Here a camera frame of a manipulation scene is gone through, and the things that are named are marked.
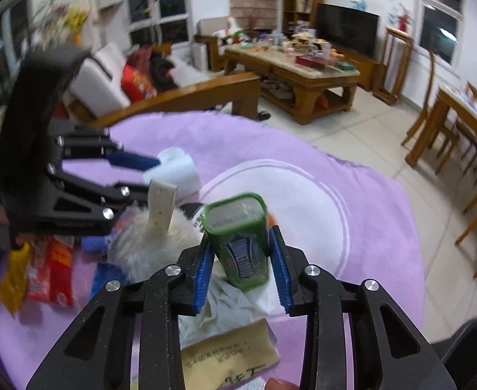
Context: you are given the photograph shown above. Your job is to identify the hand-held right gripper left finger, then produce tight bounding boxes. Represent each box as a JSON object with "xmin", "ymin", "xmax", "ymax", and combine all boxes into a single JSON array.
[{"xmin": 25, "ymin": 239, "xmax": 215, "ymax": 390}]

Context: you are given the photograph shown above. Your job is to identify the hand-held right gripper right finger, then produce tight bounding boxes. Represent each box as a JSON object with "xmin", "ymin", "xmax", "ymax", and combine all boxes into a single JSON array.
[{"xmin": 268, "ymin": 225, "xmax": 458, "ymax": 390}]

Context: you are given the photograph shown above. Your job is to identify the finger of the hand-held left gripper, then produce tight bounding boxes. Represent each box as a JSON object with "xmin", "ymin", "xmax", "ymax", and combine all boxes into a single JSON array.
[
  {"xmin": 56, "ymin": 128, "xmax": 162, "ymax": 171},
  {"xmin": 27, "ymin": 163, "xmax": 153, "ymax": 236}
]

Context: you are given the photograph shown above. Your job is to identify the white tissue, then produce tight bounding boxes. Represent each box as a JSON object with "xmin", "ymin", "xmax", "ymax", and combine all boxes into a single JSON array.
[{"xmin": 177, "ymin": 278, "xmax": 280, "ymax": 350}]

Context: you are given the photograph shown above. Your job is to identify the cream cardboard strip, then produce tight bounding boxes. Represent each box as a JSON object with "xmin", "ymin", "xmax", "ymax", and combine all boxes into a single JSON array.
[{"xmin": 148, "ymin": 178, "xmax": 178, "ymax": 236}]

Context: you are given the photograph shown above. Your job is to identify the green plastic container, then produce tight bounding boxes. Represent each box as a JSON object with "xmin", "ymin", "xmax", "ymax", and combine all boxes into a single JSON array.
[{"xmin": 202, "ymin": 193, "xmax": 270, "ymax": 292}]

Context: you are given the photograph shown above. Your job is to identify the yellow snack packet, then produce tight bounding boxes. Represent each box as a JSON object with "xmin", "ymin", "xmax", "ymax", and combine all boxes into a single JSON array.
[{"xmin": 0, "ymin": 243, "xmax": 32, "ymax": 315}]

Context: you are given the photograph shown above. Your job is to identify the black trash bin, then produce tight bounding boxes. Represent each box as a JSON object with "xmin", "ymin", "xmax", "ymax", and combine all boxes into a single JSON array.
[{"xmin": 429, "ymin": 317, "xmax": 477, "ymax": 390}]

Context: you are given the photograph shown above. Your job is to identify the person's right hand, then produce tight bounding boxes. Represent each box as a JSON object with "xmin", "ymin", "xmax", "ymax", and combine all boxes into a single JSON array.
[{"xmin": 265, "ymin": 378, "xmax": 300, "ymax": 390}]

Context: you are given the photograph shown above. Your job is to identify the blue cloth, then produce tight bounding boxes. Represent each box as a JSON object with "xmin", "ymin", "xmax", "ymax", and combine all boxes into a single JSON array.
[{"xmin": 81, "ymin": 233, "xmax": 119, "ymax": 295}]

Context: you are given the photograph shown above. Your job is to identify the white fluffy fur ball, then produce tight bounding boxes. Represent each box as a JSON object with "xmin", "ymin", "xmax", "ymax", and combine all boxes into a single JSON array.
[{"xmin": 108, "ymin": 205, "xmax": 207, "ymax": 285}]

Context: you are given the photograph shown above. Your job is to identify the brown paper envelope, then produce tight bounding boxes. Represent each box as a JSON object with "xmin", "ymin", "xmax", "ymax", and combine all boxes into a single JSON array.
[{"xmin": 181, "ymin": 319, "xmax": 282, "ymax": 390}]

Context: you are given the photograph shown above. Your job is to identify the white back cushion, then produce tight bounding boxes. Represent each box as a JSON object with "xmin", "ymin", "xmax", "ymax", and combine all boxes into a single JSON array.
[{"xmin": 70, "ymin": 43, "xmax": 131, "ymax": 118}]

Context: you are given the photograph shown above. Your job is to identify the wooden sofa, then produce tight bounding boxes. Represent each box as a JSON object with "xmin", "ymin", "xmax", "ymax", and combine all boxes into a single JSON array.
[{"xmin": 66, "ymin": 41, "xmax": 262, "ymax": 128}]

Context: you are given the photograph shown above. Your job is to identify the purple blanket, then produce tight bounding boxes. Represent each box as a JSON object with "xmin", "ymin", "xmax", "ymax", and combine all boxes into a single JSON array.
[{"xmin": 0, "ymin": 110, "xmax": 426, "ymax": 390}]

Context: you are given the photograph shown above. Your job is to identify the dark clothes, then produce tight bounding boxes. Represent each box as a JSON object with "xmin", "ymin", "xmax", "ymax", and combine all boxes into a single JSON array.
[{"xmin": 149, "ymin": 51, "xmax": 182, "ymax": 90}]

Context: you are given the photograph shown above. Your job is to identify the red snack packet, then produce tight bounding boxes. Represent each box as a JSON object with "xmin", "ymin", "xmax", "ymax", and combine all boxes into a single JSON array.
[{"xmin": 27, "ymin": 236, "xmax": 76, "ymax": 308}]

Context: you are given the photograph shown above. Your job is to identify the white seat cushion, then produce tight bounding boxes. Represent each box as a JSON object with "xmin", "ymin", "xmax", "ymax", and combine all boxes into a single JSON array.
[{"xmin": 169, "ymin": 55, "xmax": 227, "ymax": 88}]

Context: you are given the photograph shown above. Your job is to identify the colourful artificial flowers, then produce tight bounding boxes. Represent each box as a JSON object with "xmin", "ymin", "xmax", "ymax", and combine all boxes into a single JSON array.
[{"xmin": 35, "ymin": 4, "xmax": 90, "ymax": 41}]

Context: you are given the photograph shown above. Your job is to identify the wooden armchair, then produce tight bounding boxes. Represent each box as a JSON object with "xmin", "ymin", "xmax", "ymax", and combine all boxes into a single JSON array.
[{"xmin": 194, "ymin": 18, "xmax": 243, "ymax": 70}]

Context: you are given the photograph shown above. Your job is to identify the large living room window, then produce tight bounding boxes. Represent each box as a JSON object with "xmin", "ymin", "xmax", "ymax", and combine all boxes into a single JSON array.
[{"xmin": 125, "ymin": 0, "xmax": 194, "ymax": 43}]

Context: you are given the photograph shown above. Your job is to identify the wooden coffee table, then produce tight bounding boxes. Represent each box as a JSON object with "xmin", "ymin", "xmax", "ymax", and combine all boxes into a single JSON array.
[{"xmin": 224, "ymin": 43, "xmax": 361, "ymax": 126}]

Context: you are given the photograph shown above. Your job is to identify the cluster of small household items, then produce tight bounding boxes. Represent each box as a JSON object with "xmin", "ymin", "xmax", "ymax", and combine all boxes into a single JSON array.
[{"xmin": 238, "ymin": 28, "xmax": 357, "ymax": 72}]

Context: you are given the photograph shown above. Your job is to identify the wooden television stand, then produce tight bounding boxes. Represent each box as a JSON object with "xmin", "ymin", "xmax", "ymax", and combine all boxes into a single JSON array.
[{"xmin": 332, "ymin": 45, "xmax": 385, "ymax": 92}]

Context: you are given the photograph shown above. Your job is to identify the wooden bookshelf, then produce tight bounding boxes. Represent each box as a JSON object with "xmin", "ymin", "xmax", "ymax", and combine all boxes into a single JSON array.
[{"xmin": 282, "ymin": 0, "xmax": 324, "ymax": 35}]

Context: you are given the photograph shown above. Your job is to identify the wooden dining table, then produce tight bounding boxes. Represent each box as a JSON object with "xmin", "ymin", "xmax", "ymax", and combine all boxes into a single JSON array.
[{"xmin": 405, "ymin": 83, "xmax": 477, "ymax": 171}]

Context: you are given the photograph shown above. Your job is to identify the black flat television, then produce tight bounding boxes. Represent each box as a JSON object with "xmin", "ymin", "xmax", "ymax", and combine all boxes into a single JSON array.
[{"xmin": 317, "ymin": 3, "xmax": 380, "ymax": 59}]

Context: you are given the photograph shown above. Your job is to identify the tall wooden side table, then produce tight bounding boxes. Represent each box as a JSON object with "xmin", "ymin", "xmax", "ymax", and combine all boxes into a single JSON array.
[{"xmin": 374, "ymin": 28, "xmax": 413, "ymax": 106}]

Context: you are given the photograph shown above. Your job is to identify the wooden framed window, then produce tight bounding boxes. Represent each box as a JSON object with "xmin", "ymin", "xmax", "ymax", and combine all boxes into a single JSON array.
[{"xmin": 415, "ymin": 0, "xmax": 464, "ymax": 66}]

